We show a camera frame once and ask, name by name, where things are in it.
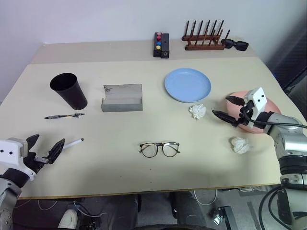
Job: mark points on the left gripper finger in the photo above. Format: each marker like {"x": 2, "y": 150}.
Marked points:
{"x": 56, "y": 151}
{"x": 33, "y": 141}

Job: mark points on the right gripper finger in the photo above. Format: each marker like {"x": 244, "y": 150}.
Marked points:
{"x": 236, "y": 100}
{"x": 226, "y": 118}

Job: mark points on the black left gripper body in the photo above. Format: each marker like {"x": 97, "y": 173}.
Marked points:
{"x": 33, "y": 161}

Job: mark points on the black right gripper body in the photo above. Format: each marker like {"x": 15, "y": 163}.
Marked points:
{"x": 245, "y": 117}

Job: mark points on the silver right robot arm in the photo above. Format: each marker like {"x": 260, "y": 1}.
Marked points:
{"x": 287, "y": 141}

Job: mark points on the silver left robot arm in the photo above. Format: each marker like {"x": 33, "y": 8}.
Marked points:
{"x": 9, "y": 191}

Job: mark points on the white pen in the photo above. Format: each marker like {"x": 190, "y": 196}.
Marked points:
{"x": 74, "y": 142}

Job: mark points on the crumpled white tissue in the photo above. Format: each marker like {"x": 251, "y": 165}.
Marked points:
{"x": 197, "y": 112}
{"x": 239, "y": 145}

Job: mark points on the black ballpoint pen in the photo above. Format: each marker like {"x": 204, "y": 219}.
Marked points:
{"x": 57, "y": 117}

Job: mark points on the blue plate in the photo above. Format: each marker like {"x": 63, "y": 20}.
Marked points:
{"x": 187, "y": 85}

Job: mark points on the black sunglasses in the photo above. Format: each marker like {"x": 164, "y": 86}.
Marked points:
{"x": 241, "y": 46}

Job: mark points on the black plastic cup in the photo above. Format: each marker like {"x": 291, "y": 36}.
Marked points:
{"x": 72, "y": 95}

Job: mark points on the brown wooden peg rack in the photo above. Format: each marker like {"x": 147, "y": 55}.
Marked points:
{"x": 204, "y": 46}

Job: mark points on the white shoe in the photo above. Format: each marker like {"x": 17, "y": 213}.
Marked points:
{"x": 68, "y": 219}

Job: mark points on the tortoiseshell round eyeglasses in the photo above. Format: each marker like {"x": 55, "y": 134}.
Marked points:
{"x": 159, "y": 145}

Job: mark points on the grey metal holder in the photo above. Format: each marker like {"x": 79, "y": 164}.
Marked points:
{"x": 122, "y": 105}

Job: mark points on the plain black box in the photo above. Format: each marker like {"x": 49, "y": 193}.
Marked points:
{"x": 165, "y": 48}

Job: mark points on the black box with coloured buttons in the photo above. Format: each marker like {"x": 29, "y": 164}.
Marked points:
{"x": 157, "y": 50}

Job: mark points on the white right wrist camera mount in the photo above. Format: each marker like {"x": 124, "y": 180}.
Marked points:
{"x": 259, "y": 99}

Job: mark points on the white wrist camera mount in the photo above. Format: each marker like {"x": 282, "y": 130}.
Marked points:
{"x": 10, "y": 149}
{"x": 259, "y": 99}

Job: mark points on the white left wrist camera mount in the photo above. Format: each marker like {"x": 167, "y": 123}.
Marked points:
{"x": 10, "y": 149}

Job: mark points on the black metal bracket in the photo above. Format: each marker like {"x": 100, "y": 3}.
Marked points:
{"x": 224, "y": 214}

